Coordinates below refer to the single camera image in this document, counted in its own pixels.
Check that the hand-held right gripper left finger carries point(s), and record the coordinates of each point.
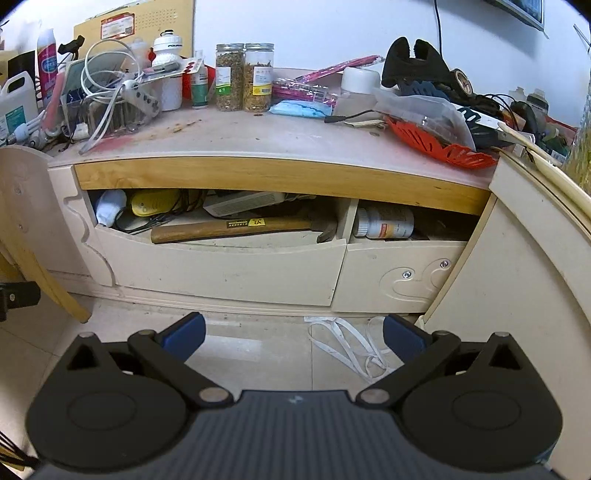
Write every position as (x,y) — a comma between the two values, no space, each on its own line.
(184,334)

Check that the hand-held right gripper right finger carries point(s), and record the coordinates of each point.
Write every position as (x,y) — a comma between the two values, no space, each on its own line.
(404,337)

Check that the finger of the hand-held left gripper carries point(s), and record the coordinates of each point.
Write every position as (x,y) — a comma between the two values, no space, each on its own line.
(21,294)

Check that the wide cream drawer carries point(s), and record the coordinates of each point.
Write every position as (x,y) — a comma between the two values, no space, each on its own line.
(221,272)

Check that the small cream drawer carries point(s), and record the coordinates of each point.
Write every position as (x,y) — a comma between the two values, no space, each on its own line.
(397,277)

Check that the white pill bottle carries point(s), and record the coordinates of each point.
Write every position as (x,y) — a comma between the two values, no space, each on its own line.
(388,222)

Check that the white sock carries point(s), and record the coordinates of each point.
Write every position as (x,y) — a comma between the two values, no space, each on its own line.
(110,207)

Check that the cream cabinet door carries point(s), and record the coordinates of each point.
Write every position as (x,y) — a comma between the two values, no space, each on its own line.
(521,286)

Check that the yellow plastic case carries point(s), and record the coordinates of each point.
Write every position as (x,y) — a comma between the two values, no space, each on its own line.
(152,203)

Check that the white router box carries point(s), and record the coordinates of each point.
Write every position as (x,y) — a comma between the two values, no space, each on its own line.
(244,203)

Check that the white spiral light bulb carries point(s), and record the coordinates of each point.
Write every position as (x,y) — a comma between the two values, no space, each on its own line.
(25,134)

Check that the cream wooden cabinet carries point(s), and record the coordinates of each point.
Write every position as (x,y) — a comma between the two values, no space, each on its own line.
(277,171)

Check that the white plastic jug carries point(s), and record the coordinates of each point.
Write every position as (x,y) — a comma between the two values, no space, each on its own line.
(16,101)

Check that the red plastic fan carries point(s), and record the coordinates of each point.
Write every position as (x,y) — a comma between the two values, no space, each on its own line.
(425,141)

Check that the clear plastic bag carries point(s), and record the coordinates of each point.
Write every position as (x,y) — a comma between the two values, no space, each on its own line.
(434,115)

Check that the pink spray can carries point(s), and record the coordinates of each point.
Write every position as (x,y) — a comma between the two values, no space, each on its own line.
(47,60)

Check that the green white small bottle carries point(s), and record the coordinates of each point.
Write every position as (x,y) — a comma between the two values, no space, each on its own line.
(199,90)

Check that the blue plastic hair clip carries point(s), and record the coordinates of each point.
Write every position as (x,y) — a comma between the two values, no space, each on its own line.
(422,88)

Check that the blue face mask pack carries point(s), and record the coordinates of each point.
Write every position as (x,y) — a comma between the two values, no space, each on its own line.
(300,109)

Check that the white lidded plastic container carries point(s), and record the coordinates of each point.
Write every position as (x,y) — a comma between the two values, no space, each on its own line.
(358,85)

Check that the glass jar of dried herbs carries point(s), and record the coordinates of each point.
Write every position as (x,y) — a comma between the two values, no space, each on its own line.
(258,78)
(229,78)

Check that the black tape roll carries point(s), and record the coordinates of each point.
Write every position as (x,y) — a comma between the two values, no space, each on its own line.
(461,82)

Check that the red pill blister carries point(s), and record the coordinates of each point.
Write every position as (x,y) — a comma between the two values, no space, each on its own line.
(190,64)

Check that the pink packaged sticks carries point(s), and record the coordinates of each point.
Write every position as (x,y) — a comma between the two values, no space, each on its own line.
(314,76)

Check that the white sports bottle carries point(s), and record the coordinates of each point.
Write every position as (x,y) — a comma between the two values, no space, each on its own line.
(168,55)

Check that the cardboard box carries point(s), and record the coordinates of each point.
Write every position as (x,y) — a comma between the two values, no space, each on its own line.
(152,18)

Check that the wall picture frame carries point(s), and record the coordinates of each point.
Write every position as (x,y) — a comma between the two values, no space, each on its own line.
(521,9)

